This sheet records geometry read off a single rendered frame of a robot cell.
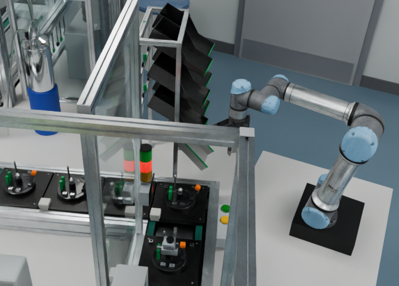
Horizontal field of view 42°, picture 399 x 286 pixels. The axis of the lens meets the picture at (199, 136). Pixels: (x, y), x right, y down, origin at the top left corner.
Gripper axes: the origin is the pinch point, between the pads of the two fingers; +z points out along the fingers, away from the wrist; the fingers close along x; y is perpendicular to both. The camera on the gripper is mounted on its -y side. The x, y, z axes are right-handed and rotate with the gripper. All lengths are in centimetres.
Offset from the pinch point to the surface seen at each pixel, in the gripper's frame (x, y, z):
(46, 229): -22, -77, 35
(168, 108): 17.8, -28.2, -8.0
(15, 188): -9, -94, 24
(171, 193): -4.1, -23.3, 23.0
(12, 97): 74, -127, 31
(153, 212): -15.4, -30.0, 24.3
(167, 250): -41.2, -20.9, 18.2
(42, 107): 47, -98, 18
